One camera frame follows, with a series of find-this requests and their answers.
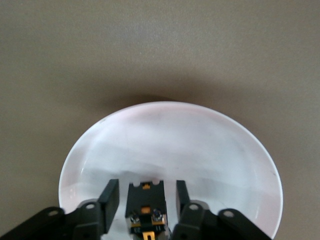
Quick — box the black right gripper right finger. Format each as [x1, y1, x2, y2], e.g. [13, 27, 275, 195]
[171, 179, 274, 240]

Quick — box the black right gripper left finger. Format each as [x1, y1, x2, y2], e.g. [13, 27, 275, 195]
[0, 178, 121, 240]

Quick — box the pink round plate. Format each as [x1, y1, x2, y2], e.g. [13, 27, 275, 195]
[58, 100, 284, 240]

